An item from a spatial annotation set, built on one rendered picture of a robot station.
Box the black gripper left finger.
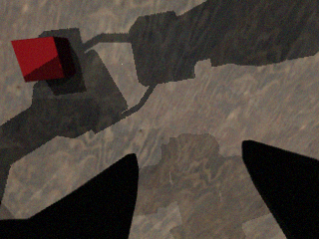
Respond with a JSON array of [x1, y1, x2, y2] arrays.
[[0, 153, 139, 239]]

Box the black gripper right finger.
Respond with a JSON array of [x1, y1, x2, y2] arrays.
[[241, 140, 319, 239]]

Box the red cube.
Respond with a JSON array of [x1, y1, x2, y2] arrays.
[[11, 36, 77, 83]]

